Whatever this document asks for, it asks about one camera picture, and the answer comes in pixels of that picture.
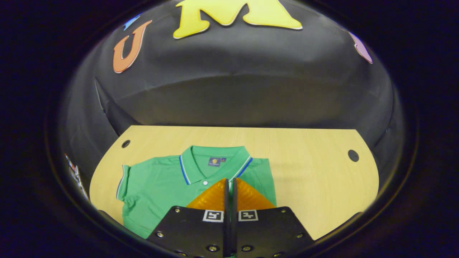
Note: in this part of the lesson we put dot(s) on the green T-shirt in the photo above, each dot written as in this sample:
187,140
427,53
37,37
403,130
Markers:
157,186

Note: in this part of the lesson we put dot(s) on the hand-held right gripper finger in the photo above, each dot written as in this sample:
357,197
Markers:
233,229
226,229

